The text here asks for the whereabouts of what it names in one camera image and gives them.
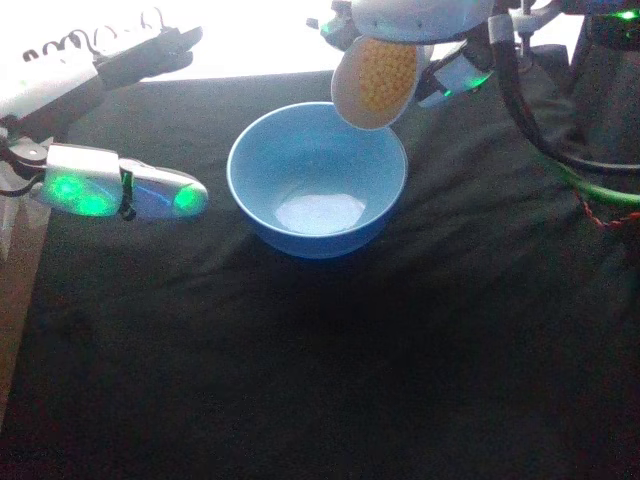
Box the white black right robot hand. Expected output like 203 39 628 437
306 0 497 110

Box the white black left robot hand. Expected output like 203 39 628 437
0 7 210 222

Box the white paper cup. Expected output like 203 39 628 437
331 35 419 132

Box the blue bowl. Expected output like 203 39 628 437
226 101 409 260

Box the black table cloth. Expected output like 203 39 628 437
0 44 640 480

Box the thick black cable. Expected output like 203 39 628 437
492 39 640 175

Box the green cable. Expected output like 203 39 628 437
537 149 640 209

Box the red twisted cable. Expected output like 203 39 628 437
574 191 640 232

